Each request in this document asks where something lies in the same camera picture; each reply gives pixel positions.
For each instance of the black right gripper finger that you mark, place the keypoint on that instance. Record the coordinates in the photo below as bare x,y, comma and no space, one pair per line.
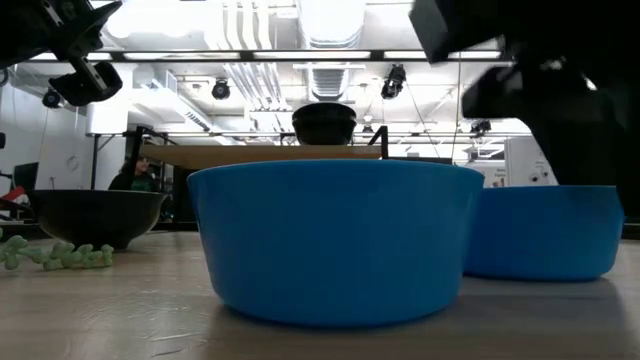
580,150
631,190

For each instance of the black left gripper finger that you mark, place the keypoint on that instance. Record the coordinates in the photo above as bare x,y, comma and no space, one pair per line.
87,85

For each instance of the blue plastic mini bowl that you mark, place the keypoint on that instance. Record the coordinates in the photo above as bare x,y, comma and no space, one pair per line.
335,240
540,235

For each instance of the black mini bowl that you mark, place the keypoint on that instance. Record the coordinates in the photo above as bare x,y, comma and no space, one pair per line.
324,134
324,111

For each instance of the black ceiling spotlight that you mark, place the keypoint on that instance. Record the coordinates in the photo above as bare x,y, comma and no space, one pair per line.
392,82
52,98
220,90
481,126

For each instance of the white round pillar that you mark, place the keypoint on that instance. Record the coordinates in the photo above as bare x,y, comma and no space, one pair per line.
520,160

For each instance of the person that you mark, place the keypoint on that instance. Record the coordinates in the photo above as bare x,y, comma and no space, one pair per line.
135,180

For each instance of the black office chair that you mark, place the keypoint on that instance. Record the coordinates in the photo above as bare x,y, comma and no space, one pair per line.
26,175

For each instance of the large black bowl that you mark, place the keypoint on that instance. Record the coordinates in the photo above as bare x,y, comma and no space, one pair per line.
95,215

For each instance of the red and white item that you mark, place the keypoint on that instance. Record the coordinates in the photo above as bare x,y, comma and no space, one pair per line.
15,195

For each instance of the black desk divider panel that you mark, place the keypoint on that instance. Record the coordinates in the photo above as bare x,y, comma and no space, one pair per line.
180,200

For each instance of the green packing peanuts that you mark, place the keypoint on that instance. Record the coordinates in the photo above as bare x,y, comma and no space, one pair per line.
60,257

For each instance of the white wall cabinet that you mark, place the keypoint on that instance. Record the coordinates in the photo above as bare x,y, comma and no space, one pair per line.
107,117

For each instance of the black metal table frame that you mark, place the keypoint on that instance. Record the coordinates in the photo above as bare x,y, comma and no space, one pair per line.
94,160

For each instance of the wooden shelf with black frame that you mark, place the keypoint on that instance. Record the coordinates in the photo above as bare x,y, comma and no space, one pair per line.
240,155

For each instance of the long ceiling light rail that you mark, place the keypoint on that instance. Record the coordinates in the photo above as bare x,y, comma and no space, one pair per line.
310,55

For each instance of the round silver ventilation duct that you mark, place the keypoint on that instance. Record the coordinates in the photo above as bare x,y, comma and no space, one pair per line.
332,22

